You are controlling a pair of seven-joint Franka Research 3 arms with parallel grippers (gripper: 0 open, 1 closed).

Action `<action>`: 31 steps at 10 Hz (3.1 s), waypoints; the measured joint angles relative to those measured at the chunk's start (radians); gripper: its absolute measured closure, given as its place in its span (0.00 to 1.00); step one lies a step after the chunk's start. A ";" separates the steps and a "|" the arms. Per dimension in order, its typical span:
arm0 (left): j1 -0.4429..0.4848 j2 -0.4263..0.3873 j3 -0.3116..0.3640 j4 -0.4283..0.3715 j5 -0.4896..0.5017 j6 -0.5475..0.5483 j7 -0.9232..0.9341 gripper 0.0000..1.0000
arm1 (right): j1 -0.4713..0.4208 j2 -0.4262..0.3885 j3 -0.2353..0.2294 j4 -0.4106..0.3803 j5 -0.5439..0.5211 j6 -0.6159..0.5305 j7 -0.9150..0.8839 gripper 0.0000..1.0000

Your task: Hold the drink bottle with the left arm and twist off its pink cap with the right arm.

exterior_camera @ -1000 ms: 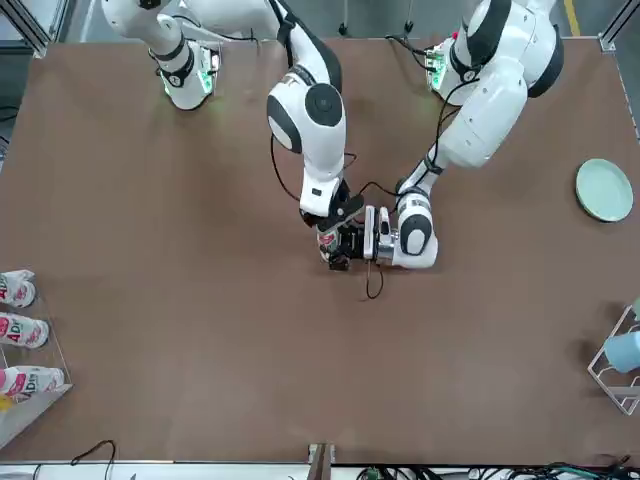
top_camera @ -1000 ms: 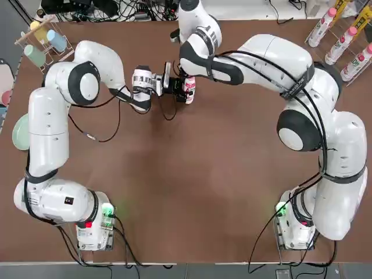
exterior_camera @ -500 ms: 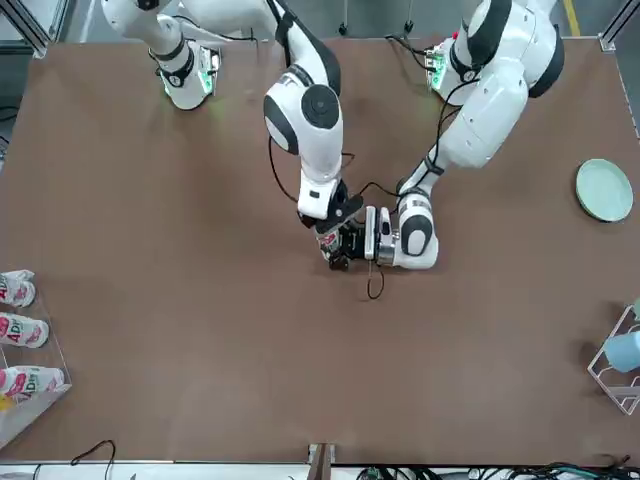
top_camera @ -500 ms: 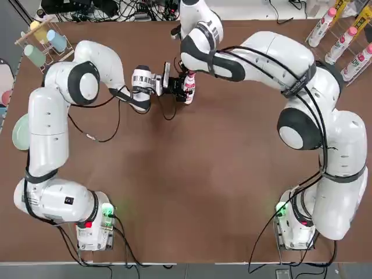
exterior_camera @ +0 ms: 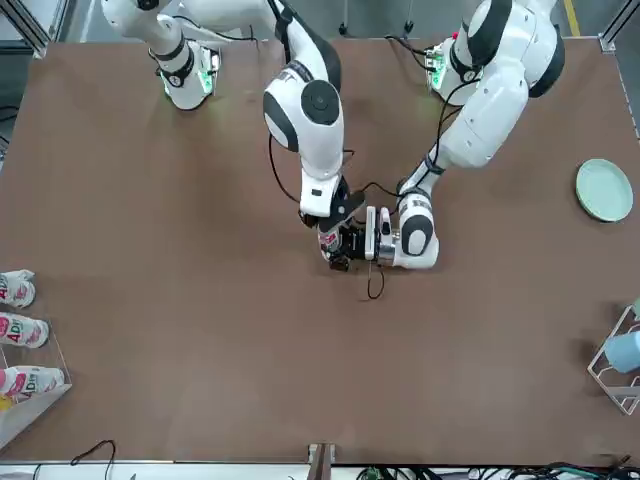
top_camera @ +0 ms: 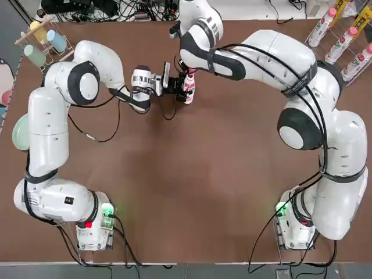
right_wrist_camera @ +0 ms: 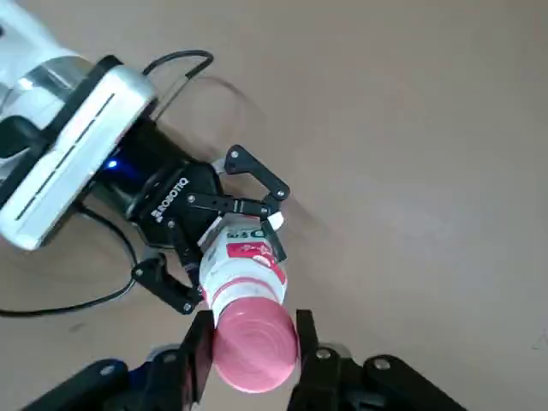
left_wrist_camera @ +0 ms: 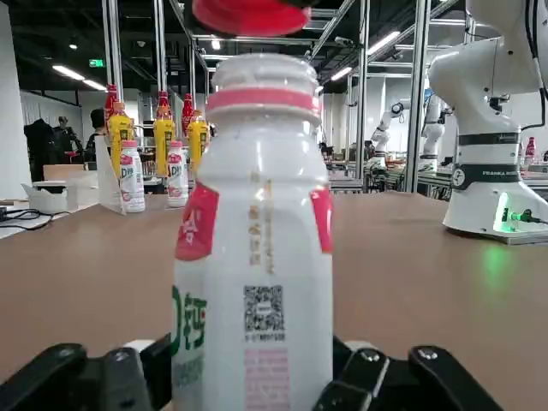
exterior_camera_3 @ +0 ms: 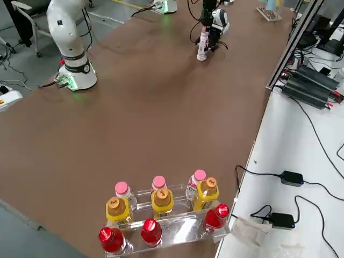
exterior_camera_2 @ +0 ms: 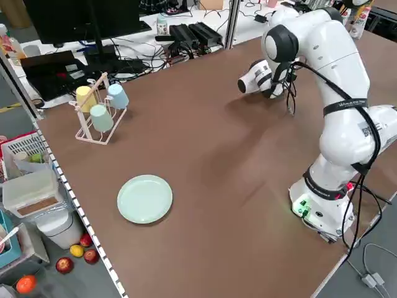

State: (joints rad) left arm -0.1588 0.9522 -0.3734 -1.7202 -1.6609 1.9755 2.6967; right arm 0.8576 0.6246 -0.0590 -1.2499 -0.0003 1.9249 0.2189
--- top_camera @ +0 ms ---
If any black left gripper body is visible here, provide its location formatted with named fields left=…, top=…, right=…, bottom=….
left=167, top=76, right=185, bottom=96

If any white drink bottle pink label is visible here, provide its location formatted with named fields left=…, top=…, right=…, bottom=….
left=182, top=74, right=196, bottom=105

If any white shelf bottle pink cap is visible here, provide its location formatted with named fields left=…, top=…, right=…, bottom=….
left=324, top=26, right=359, bottom=65
left=339, top=43, right=372, bottom=83
left=307, top=6, right=338, bottom=48

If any clear acrylic bottle shelf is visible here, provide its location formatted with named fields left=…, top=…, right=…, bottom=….
left=304, top=0, right=372, bottom=88

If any light blue cup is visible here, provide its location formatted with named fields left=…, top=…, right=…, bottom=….
left=46, top=28, right=67, bottom=53

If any black power supply box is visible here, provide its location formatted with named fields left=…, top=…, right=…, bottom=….
left=40, top=0, right=94, bottom=15

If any pale green cup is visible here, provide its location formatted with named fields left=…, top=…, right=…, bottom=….
left=23, top=44, right=47, bottom=68

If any pale yellow cup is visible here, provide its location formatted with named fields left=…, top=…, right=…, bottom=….
left=29, top=20, right=48, bottom=42

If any cup drying rack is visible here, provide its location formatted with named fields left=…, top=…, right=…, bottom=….
left=14, top=16, right=76, bottom=71

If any pale green plate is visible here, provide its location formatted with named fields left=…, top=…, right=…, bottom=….
left=12, top=113, right=31, bottom=153

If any pink bowl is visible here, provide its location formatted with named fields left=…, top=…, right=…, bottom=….
left=1, top=90, right=14, bottom=107

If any grey tray dark rim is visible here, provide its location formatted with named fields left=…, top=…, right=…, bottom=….
left=0, top=58, right=16, bottom=123

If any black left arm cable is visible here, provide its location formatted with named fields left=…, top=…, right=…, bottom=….
left=24, top=87, right=176, bottom=210

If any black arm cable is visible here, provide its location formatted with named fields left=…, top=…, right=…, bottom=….
left=24, top=87, right=176, bottom=210
left=213, top=42, right=339, bottom=187

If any black cable bundle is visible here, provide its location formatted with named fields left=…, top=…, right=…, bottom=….
left=94, top=0, right=181, bottom=23

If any thin black loose cable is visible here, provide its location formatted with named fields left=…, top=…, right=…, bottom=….
left=267, top=0, right=295, bottom=25

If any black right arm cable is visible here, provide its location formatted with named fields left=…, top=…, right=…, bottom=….
left=213, top=42, right=339, bottom=187

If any black left base cable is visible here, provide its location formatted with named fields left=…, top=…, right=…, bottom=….
left=55, top=214, right=144, bottom=268

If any black base cable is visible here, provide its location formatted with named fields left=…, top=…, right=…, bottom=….
left=248, top=171, right=339, bottom=268
left=55, top=214, right=144, bottom=268

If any black right base cable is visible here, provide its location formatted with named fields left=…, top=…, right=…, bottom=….
left=248, top=171, right=339, bottom=268

